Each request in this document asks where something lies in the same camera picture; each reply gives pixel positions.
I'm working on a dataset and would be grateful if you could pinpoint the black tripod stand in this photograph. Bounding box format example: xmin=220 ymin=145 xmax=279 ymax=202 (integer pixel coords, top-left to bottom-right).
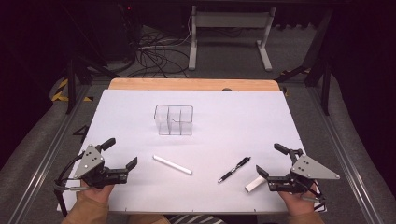
xmin=60 ymin=3 xmax=120 ymax=115
xmin=275 ymin=7 xmax=334 ymax=117

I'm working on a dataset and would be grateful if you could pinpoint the person's striped clothing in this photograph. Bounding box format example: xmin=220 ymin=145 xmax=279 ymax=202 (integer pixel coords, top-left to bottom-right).
xmin=167 ymin=214 xmax=227 ymax=224

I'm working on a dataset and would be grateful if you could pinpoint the yellow black floor tape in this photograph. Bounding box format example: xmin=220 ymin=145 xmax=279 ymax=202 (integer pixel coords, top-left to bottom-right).
xmin=50 ymin=77 xmax=94 ymax=103

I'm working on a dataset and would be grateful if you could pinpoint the wooden table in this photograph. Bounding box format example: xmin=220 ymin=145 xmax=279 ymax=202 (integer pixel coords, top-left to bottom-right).
xmin=107 ymin=77 xmax=281 ymax=92

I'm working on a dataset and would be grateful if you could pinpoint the grey metal stand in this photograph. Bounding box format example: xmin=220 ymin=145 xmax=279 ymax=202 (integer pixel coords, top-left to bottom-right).
xmin=188 ymin=5 xmax=277 ymax=73

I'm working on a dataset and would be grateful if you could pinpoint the white table sheet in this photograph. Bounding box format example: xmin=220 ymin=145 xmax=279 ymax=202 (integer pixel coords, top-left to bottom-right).
xmin=56 ymin=89 xmax=328 ymax=215

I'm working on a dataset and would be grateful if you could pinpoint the dark equipment box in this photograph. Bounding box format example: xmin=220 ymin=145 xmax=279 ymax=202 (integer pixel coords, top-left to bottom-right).
xmin=102 ymin=3 xmax=139 ymax=63

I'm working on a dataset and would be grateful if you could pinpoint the white eraser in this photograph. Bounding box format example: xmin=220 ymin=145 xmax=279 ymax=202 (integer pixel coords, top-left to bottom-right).
xmin=245 ymin=175 xmax=267 ymax=193

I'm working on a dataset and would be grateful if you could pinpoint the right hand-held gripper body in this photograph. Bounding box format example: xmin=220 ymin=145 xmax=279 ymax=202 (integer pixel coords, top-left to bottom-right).
xmin=266 ymin=148 xmax=341 ymax=194

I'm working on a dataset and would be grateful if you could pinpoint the person's left hand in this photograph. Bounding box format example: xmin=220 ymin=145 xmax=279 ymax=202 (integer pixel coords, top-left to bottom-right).
xmin=76 ymin=183 xmax=115 ymax=205

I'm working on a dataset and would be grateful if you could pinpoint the black pen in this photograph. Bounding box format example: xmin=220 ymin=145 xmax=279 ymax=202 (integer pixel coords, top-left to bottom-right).
xmin=217 ymin=156 xmax=252 ymax=185

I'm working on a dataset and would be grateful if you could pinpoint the tangle of floor cables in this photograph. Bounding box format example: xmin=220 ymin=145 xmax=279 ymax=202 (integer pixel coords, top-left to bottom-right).
xmin=125 ymin=18 xmax=192 ymax=78

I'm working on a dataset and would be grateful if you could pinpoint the right hand-held gripper cable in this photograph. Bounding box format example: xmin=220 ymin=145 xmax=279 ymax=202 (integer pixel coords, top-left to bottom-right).
xmin=306 ymin=179 xmax=328 ymax=213

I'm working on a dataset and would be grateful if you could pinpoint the hand-held gripper cable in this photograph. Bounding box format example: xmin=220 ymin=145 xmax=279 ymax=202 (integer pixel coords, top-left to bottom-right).
xmin=53 ymin=150 xmax=88 ymax=218
xmin=306 ymin=179 xmax=328 ymax=213

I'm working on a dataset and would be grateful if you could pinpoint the clear plastic pen holder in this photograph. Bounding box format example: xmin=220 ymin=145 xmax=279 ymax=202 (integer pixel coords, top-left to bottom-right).
xmin=153 ymin=104 xmax=194 ymax=136

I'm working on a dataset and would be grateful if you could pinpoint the aluminium floor rail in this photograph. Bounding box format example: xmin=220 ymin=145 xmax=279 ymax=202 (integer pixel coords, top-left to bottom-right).
xmin=306 ymin=87 xmax=385 ymax=224
xmin=7 ymin=85 xmax=92 ymax=224

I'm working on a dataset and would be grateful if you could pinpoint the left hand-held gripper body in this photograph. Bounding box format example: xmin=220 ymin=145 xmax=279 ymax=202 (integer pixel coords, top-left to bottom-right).
xmin=73 ymin=144 xmax=129 ymax=189

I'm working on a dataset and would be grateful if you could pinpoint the left hand-held gripper cable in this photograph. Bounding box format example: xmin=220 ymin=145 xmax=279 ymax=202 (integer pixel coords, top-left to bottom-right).
xmin=53 ymin=150 xmax=88 ymax=218

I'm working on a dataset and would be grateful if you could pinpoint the white pen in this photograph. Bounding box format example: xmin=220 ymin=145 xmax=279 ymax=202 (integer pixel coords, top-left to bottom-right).
xmin=151 ymin=154 xmax=193 ymax=175

